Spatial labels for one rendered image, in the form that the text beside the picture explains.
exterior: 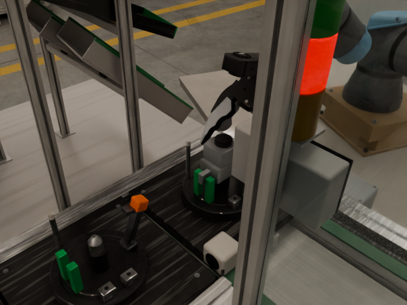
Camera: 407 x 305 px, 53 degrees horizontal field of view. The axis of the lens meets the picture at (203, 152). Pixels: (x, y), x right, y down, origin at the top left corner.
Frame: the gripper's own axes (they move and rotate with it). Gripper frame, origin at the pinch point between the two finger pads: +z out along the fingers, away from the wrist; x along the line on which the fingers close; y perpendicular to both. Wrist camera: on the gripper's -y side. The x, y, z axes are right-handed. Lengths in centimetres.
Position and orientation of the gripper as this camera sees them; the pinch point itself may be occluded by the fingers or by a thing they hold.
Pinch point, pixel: (221, 149)
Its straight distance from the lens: 69.1
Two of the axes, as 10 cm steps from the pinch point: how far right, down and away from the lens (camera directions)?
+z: -5.1, 8.6, 0.4
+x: -7.0, -4.4, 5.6
